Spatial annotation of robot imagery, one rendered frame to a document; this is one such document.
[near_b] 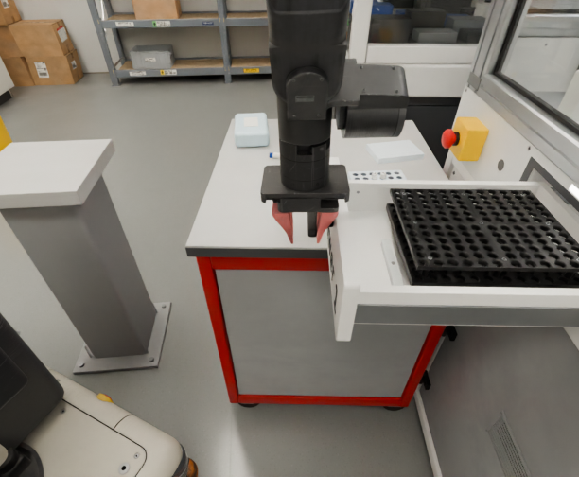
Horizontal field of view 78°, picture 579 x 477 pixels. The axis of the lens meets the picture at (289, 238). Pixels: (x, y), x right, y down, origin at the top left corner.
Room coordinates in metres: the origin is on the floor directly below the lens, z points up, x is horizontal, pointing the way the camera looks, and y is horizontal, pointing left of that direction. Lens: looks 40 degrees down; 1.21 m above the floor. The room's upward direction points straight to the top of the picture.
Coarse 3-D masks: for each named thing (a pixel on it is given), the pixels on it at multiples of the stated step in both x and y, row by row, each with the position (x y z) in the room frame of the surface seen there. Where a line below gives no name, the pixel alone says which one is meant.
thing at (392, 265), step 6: (384, 240) 0.42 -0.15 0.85; (390, 240) 0.42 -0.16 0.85; (384, 246) 0.40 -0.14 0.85; (390, 246) 0.40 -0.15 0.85; (384, 252) 0.39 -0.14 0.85; (390, 252) 0.39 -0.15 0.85; (384, 258) 0.39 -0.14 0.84; (390, 258) 0.38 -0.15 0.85; (390, 264) 0.37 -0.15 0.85; (396, 264) 0.37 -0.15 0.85; (390, 270) 0.35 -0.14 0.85; (396, 270) 0.35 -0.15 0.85; (390, 276) 0.35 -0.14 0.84; (396, 276) 0.34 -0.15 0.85; (396, 282) 0.33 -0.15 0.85; (402, 282) 0.33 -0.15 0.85
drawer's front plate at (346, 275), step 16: (336, 160) 0.53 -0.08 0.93; (336, 224) 0.36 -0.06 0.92; (336, 240) 0.35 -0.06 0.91; (352, 240) 0.32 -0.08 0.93; (336, 256) 0.33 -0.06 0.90; (352, 256) 0.30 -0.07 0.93; (336, 272) 0.32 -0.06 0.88; (352, 272) 0.27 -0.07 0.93; (352, 288) 0.25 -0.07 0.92; (336, 304) 0.29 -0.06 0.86; (352, 304) 0.25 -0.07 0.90; (336, 320) 0.27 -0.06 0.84; (352, 320) 0.25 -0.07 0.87; (336, 336) 0.26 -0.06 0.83
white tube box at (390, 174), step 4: (348, 172) 0.71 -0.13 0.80; (352, 172) 0.71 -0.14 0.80; (356, 172) 0.71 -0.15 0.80; (360, 172) 0.71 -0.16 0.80; (364, 172) 0.71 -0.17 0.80; (368, 172) 0.71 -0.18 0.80; (372, 172) 0.71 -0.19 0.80; (376, 172) 0.71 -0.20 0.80; (380, 172) 0.72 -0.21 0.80; (388, 172) 0.72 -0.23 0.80; (392, 172) 0.71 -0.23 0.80; (396, 172) 0.72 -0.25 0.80; (400, 172) 0.71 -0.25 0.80; (348, 176) 0.71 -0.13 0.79; (352, 176) 0.70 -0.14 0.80; (356, 176) 0.70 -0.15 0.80; (360, 176) 0.70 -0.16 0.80; (364, 176) 0.70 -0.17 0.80; (368, 176) 0.70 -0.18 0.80; (388, 176) 0.70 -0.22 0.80; (392, 176) 0.70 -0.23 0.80; (396, 176) 0.70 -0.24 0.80; (400, 176) 0.70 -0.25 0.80; (404, 176) 0.70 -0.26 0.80
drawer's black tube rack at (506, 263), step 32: (416, 192) 0.48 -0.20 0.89; (448, 192) 0.47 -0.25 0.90; (480, 192) 0.48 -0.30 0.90; (512, 192) 0.48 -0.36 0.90; (416, 224) 0.39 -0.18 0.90; (448, 224) 0.39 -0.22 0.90; (480, 224) 0.39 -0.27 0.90; (512, 224) 0.39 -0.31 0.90; (544, 224) 0.39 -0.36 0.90; (448, 256) 0.36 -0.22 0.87; (480, 256) 0.33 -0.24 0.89; (512, 256) 0.33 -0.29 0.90; (544, 256) 0.33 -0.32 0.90; (576, 256) 0.33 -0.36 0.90; (576, 288) 0.31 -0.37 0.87
